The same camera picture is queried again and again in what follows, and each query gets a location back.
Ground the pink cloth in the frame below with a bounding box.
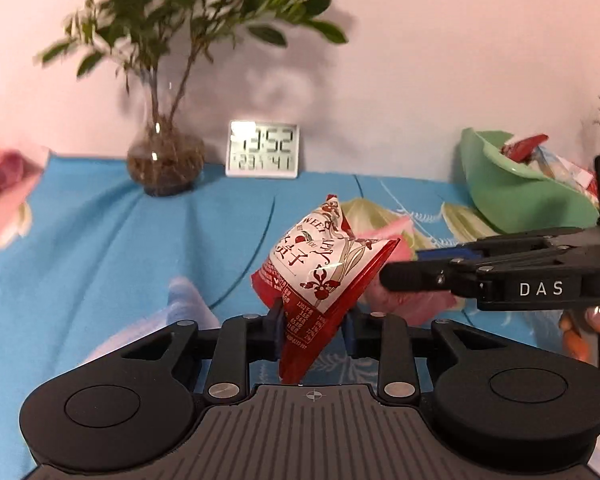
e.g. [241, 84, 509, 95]
[0, 147, 51, 256]

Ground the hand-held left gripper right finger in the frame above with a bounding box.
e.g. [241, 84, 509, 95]
[342, 310, 526, 406]

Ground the red white floral snack packet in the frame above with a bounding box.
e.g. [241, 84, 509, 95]
[251, 194, 401, 383]

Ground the blue floral tablecloth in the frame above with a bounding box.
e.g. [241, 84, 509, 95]
[0, 152, 600, 480]

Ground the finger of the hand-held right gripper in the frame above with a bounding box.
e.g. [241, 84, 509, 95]
[380, 255, 481, 297]
[414, 227, 598, 262]

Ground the green plastic bowl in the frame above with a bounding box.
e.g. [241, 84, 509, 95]
[460, 127, 600, 235]

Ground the white digital clock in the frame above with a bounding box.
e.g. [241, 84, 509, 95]
[225, 120, 300, 179]

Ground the leafy plant in glass vase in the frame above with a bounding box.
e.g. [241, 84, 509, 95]
[37, 0, 351, 197]

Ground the dark red snack packet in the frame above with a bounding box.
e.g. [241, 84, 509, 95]
[502, 134, 550, 163]

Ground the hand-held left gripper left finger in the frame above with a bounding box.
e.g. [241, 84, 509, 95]
[120, 300, 286, 406]

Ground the pink snack packet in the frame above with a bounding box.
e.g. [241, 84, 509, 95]
[365, 220, 458, 328]

